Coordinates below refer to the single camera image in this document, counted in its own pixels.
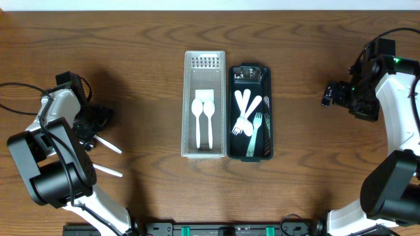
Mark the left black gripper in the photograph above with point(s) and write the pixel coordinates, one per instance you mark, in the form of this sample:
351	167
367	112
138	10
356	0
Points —
88	144

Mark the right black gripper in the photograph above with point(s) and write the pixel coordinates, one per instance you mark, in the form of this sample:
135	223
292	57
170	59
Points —
342	88

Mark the white plastic fork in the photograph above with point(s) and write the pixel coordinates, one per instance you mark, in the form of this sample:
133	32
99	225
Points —
257	122
240	123
253	106

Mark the white plastic spoon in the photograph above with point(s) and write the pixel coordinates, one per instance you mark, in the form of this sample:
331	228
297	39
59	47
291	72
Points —
209	110
248	128
107	144
108	170
197	109

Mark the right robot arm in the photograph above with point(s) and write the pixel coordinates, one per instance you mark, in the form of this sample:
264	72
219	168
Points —
382	83

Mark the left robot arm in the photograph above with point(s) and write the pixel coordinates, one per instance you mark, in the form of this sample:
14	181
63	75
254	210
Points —
52	158

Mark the black perforated plastic tray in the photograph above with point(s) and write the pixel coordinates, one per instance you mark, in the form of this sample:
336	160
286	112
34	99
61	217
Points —
257	79

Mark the clear perforated plastic tray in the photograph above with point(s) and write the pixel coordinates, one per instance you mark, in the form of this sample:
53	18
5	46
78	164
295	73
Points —
205	79

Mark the black mounting rail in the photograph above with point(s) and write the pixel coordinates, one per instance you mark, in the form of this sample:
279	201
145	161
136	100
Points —
290	225

